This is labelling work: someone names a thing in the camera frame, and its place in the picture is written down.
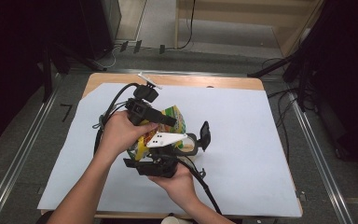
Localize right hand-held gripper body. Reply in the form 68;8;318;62
136;132;188;179

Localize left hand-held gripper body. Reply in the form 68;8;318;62
124;72;163;127

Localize yellow green spout pouch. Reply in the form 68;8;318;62
127;105;187;161

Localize person's right hand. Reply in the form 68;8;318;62
147;161;198;203

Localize person's left hand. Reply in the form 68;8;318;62
97;110;159;162

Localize white round object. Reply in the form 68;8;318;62
160;216;194;224

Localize white paper sheet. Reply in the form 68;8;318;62
36;82;303;218

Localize black cabinet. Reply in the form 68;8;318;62
80;0;122;62

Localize black metal stand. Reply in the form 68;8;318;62
41;43;106;104

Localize black tripod stand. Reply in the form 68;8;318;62
246;31;315;113

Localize black curtain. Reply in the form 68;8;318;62
0;0;88;152
304;0;358;172

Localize white floor cable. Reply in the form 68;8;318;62
94;46;119;70

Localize black hanging cable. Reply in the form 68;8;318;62
176;0;198;50

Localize metal floor rail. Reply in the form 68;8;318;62
0;73;62;224
287;90;355;224

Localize black floor cables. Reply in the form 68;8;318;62
262;57;296;162

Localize wooden frame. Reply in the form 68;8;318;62
174;0;325;59

